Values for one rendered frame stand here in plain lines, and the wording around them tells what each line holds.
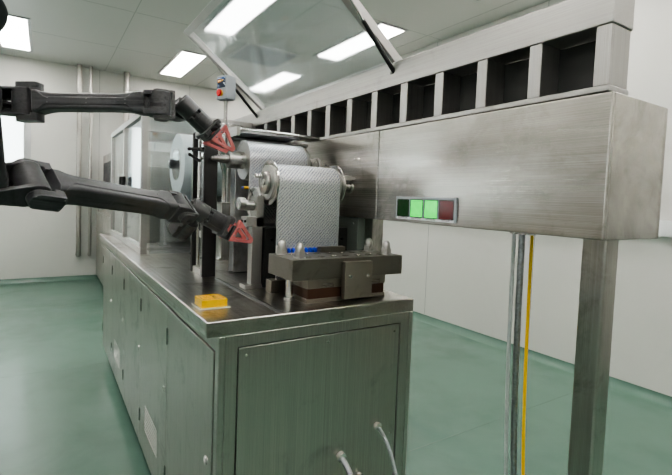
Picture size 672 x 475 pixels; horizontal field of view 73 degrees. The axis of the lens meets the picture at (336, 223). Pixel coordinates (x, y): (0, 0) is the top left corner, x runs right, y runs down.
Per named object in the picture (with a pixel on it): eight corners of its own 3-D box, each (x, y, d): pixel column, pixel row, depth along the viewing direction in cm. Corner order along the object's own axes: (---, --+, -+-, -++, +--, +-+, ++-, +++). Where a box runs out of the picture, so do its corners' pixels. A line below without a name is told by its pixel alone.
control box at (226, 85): (212, 99, 193) (213, 75, 193) (225, 102, 198) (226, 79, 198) (222, 97, 189) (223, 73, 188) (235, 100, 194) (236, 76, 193)
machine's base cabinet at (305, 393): (101, 358, 324) (102, 239, 320) (192, 345, 359) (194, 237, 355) (207, 676, 113) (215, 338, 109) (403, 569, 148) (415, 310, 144)
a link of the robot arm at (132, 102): (10, 119, 125) (9, 80, 125) (23, 123, 131) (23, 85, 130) (166, 120, 126) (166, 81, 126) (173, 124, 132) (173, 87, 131)
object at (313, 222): (275, 255, 145) (277, 197, 144) (336, 252, 157) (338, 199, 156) (276, 255, 144) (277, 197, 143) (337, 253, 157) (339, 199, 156)
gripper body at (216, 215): (226, 238, 130) (204, 226, 127) (216, 235, 139) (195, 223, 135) (238, 219, 132) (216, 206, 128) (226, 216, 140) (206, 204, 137)
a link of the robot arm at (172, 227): (185, 214, 120) (170, 192, 123) (160, 243, 123) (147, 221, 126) (216, 219, 131) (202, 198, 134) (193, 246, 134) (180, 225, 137)
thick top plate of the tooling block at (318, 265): (268, 272, 139) (268, 253, 139) (371, 266, 161) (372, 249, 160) (291, 281, 126) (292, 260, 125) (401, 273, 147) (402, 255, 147)
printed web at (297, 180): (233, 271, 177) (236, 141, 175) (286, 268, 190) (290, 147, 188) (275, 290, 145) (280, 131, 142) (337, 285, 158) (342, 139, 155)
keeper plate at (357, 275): (340, 298, 135) (342, 261, 134) (367, 295, 140) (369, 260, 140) (345, 299, 133) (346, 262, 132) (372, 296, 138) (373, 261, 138)
